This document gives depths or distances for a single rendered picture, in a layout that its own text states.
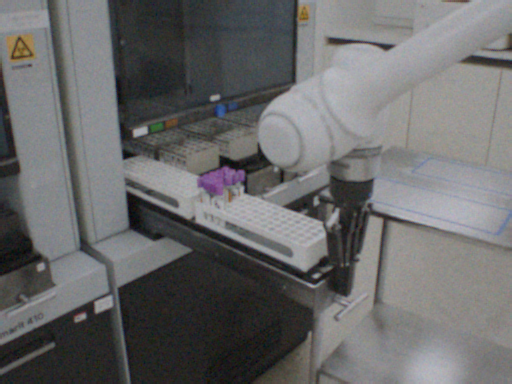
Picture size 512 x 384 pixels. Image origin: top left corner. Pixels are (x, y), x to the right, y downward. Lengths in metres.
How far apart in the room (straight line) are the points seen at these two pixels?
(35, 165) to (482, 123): 2.62
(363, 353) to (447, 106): 2.00
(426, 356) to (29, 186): 1.18
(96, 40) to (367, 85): 0.66
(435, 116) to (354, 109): 2.71
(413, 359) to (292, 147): 1.11
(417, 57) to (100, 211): 0.82
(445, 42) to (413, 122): 2.78
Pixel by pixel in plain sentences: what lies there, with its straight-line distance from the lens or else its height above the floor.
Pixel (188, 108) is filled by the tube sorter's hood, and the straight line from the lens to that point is 1.33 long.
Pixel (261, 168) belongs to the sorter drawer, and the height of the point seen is 0.81.
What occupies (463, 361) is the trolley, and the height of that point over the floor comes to 0.28.
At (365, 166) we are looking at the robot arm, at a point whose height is 1.03.
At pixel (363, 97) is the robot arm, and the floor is 1.18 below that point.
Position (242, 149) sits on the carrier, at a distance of 1.50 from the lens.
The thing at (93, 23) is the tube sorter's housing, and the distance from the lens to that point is 1.16.
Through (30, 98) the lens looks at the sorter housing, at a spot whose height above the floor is 1.10.
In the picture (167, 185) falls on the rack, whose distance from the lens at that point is 1.23.
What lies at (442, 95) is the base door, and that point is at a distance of 3.34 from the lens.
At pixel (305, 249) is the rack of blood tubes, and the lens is 0.96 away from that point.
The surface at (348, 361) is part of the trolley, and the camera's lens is 1.62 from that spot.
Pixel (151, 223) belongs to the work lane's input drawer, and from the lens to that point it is 1.26.
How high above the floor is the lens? 1.33
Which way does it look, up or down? 24 degrees down
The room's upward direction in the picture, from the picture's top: straight up
